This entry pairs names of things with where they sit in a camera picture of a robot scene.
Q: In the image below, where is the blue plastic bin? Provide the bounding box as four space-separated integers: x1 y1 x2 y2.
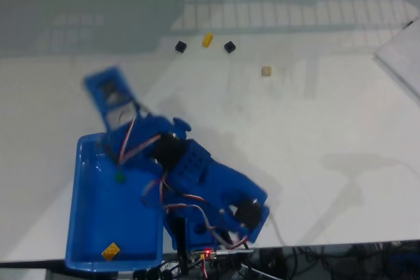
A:
64 132 165 273

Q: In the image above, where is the small controller circuit board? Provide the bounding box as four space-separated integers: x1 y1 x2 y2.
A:
189 248 254 260

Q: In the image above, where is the white panel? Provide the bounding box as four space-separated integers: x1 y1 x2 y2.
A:
373 14 420 104

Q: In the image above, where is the red white black servo wire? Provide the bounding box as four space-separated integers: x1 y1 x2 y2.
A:
114 117 163 166
140 174 252 252

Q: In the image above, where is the blue camera mount frame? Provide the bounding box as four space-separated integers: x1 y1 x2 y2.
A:
83 66 146 134

